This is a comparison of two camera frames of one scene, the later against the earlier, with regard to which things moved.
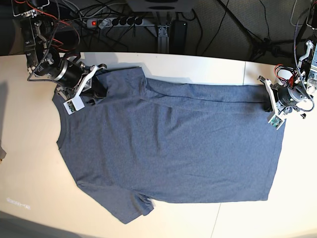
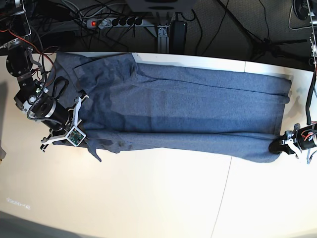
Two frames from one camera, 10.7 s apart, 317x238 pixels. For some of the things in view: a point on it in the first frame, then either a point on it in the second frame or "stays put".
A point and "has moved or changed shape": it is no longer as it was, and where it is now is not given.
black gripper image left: (70, 74) to (58, 118)
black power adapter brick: (178, 36) stays put
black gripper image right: (288, 95) to (306, 139)
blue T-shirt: (146, 141) has moved or changed shape
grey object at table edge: (2, 152) stays put
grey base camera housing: (161, 6) stays put
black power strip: (114, 22) stays put
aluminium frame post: (163, 39) stays put
